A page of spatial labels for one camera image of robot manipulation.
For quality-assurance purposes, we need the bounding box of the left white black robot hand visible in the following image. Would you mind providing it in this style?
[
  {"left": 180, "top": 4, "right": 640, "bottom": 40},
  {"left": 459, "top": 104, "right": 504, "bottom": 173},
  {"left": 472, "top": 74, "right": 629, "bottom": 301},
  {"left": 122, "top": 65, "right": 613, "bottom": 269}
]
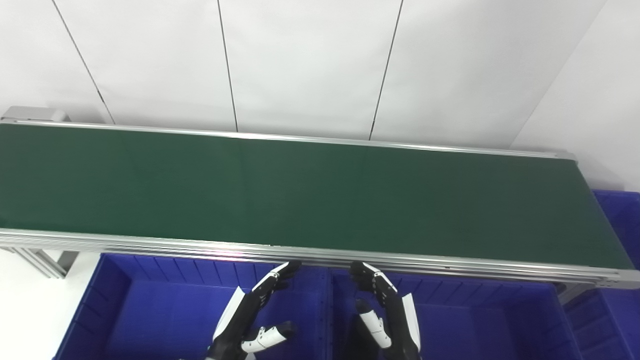
[{"left": 205, "top": 260, "right": 303, "bottom": 360}]

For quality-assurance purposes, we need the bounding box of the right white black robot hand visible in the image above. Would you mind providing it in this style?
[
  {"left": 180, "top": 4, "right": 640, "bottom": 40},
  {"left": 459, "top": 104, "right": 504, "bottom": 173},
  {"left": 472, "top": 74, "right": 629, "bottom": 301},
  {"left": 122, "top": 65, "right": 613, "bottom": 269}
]
[{"left": 349, "top": 260, "right": 422, "bottom": 360}]

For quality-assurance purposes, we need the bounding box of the blue plastic bin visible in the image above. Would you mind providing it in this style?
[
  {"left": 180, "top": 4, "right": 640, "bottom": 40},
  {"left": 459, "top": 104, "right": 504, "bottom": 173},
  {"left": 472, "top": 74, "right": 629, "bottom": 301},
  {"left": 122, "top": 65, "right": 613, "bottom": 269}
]
[
  {"left": 52, "top": 252, "right": 333, "bottom": 360},
  {"left": 327, "top": 267, "right": 588, "bottom": 360},
  {"left": 562, "top": 189, "right": 640, "bottom": 360}
]

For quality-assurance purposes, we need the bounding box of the aluminium conveyor leg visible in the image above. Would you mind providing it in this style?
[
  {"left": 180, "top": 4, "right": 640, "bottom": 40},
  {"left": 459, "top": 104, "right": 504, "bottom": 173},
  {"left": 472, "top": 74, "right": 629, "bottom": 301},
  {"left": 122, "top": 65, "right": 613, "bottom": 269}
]
[
  {"left": 552, "top": 282, "right": 596, "bottom": 306},
  {"left": 0, "top": 247, "right": 81, "bottom": 280}
]

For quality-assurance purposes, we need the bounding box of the grey conveyor motor housing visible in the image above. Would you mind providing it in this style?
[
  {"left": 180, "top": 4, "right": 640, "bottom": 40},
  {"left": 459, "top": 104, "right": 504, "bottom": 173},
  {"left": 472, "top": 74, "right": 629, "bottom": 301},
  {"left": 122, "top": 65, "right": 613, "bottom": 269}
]
[{"left": 0, "top": 105, "right": 71, "bottom": 124}]

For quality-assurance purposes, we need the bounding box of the green conveyor belt aluminium frame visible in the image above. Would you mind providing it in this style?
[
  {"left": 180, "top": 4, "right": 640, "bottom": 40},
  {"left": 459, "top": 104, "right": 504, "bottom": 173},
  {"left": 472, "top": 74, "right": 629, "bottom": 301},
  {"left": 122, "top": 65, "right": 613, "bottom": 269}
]
[{"left": 0, "top": 120, "right": 640, "bottom": 291}]

